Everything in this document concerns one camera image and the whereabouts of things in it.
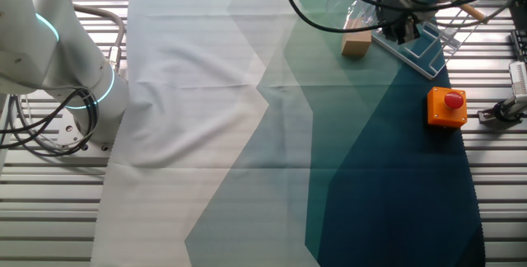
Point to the blue green white tablecloth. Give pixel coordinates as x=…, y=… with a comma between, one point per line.
x=206, y=135

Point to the black keyboard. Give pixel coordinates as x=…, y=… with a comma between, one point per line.
x=519, y=32

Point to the small wooden block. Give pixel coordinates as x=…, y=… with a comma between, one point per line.
x=356, y=42

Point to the silver depth camera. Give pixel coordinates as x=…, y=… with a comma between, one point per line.
x=519, y=78

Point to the wooden rod of rack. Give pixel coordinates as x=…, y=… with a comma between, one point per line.
x=473, y=13

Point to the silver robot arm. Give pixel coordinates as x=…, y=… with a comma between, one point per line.
x=41, y=52

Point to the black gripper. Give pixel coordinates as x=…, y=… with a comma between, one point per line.
x=395, y=9

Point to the orange box with red button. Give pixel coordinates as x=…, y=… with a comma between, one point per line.
x=446, y=108

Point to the metal base plate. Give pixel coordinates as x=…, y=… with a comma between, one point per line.
x=68, y=129

